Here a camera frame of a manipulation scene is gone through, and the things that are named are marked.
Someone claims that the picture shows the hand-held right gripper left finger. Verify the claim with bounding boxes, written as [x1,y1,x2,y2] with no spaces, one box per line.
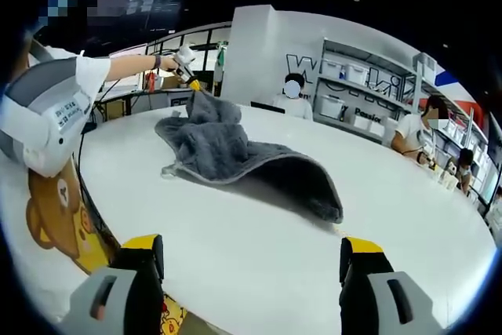
[68,234,166,335]

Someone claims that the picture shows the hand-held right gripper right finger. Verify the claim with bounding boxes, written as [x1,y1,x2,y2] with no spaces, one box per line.
[339,236,445,335]

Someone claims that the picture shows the dark grey towel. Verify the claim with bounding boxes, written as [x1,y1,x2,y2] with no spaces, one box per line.
[155,91,344,224]

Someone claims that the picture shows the person's left hand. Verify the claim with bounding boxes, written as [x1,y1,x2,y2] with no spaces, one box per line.
[160,56,180,74]

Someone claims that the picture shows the black laptop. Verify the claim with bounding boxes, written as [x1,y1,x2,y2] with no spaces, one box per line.
[249,101,286,115]

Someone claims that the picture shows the white table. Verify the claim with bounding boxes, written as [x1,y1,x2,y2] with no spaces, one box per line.
[76,103,497,335]

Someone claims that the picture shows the white storage shelf with boxes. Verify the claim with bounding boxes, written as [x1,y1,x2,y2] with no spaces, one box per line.
[319,58,491,179]

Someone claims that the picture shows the white worn headset device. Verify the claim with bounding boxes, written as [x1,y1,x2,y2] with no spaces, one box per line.
[0,56,100,178]

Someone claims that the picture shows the metal storage shelf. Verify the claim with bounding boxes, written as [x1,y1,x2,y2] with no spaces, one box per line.
[313,36,496,202]

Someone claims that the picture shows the large dark wall display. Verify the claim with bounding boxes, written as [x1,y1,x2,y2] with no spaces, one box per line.
[125,0,190,32]

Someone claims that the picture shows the black device cable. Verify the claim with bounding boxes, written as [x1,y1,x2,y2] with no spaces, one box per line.
[77,129,105,234]

